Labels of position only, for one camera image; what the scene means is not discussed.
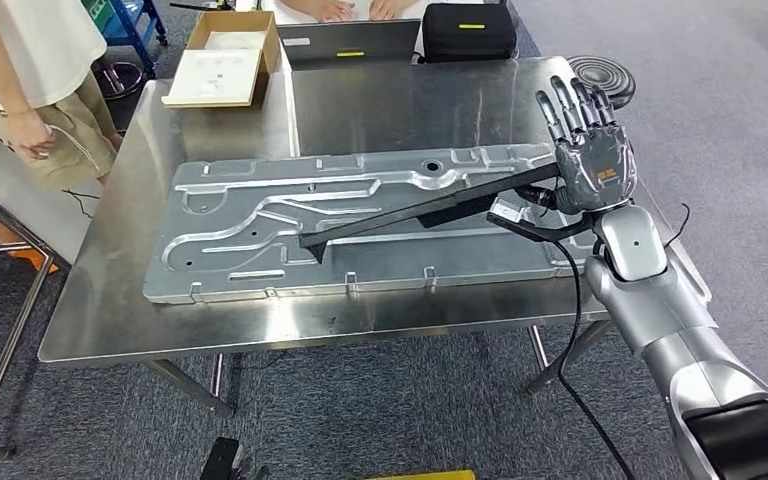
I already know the white cable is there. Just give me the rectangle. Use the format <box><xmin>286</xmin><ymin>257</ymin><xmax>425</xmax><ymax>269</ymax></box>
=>
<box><xmin>46</xmin><ymin>122</ymin><xmax>104</xmax><ymax>175</ymax></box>

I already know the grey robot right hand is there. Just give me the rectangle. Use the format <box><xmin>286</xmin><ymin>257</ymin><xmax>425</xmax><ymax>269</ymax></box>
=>
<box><xmin>516</xmin><ymin>74</ymin><xmax>638</xmax><ymax>217</ymax></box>

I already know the grey laptop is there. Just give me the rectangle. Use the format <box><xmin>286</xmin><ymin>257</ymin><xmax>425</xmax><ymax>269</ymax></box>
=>
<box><xmin>276</xmin><ymin>19</ymin><xmax>422</xmax><ymax>72</ymax></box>

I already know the thin black cable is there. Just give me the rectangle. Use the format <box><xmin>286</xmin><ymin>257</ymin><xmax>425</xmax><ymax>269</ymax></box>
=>
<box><xmin>0</xmin><ymin>92</ymin><xmax>102</xmax><ymax>220</ymax></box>

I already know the orange object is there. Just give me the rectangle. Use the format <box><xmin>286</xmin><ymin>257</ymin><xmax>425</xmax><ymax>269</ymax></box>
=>
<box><xmin>0</xmin><ymin>219</ymin><xmax>60</xmax><ymax>275</ymax></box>

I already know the white foam sheet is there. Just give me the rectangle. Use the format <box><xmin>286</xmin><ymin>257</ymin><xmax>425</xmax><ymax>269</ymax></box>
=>
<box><xmin>165</xmin><ymin>31</ymin><xmax>268</xmax><ymax>107</ymax></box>

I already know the black round stool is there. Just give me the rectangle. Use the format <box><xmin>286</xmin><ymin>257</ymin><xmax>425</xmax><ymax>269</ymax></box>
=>
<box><xmin>566</xmin><ymin>54</ymin><xmax>638</xmax><ymax>111</ymax></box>

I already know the grey stamped metal panel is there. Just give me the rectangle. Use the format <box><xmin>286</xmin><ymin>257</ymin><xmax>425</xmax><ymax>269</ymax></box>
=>
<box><xmin>142</xmin><ymin>142</ymin><xmax>601</xmax><ymax>306</ymax></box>

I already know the blue cart frame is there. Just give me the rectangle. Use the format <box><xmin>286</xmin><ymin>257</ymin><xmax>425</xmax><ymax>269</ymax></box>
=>
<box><xmin>100</xmin><ymin>0</ymin><xmax>169</xmax><ymax>78</ymax></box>

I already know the grey side table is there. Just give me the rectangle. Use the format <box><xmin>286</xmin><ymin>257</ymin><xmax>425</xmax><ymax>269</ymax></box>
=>
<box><xmin>0</xmin><ymin>86</ymin><xmax>104</xmax><ymax>463</ymax></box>

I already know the yellow floor tape square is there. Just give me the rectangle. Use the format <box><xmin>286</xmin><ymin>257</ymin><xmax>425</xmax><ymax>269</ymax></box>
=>
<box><xmin>364</xmin><ymin>469</ymin><xmax>477</xmax><ymax>480</ymax></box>

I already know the person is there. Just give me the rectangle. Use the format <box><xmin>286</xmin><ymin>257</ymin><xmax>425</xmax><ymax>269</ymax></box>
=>
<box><xmin>0</xmin><ymin>0</ymin><xmax>124</xmax><ymax>191</ymax></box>

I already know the black zip case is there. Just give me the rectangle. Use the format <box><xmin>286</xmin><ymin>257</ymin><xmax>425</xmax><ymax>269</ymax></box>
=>
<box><xmin>421</xmin><ymin>2</ymin><xmax>519</xmax><ymax>65</ymax></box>

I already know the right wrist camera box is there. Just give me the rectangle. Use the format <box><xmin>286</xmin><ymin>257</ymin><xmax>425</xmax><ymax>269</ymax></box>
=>
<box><xmin>487</xmin><ymin>200</ymin><xmax>597</xmax><ymax>244</ymax></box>

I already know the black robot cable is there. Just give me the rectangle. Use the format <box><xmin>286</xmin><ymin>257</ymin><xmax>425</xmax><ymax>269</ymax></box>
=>
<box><xmin>551</xmin><ymin>238</ymin><xmax>637</xmax><ymax>480</ymax></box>

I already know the person's right hand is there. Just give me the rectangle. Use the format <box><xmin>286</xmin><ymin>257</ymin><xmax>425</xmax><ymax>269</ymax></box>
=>
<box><xmin>303</xmin><ymin>0</ymin><xmax>357</xmax><ymax>24</ymax></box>

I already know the person's left hand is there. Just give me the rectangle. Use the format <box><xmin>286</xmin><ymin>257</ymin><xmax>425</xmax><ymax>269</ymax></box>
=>
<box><xmin>367</xmin><ymin>0</ymin><xmax>420</xmax><ymax>22</ymax></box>

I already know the stainless steel workbench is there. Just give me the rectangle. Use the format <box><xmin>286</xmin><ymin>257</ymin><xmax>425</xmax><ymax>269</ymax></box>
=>
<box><xmin>38</xmin><ymin>56</ymin><xmax>714</xmax><ymax>419</ymax></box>

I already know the cardboard box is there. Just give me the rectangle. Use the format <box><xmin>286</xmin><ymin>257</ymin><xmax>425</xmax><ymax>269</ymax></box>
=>
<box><xmin>160</xmin><ymin>9</ymin><xmax>283</xmax><ymax>110</ymax></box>

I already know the person's hand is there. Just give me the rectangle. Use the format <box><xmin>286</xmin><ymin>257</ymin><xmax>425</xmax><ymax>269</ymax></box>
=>
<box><xmin>367</xmin><ymin>0</ymin><xmax>420</xmax><ymax>22</ymax></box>
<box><xmin>303</xmin><ymin>0</ymin><xmax>357</xmax><ymax>24</ymax></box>
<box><xmin>2</xmin><ymin>109</ymin><xmax>58</xmax><ymax>162</ymax></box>

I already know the black plastic plate bracket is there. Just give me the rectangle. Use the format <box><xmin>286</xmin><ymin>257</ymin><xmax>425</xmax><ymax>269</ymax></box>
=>
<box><xmin>299</xmin><ymin>162</ymin><xmax>563</xmax><ymax>265</ymax></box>

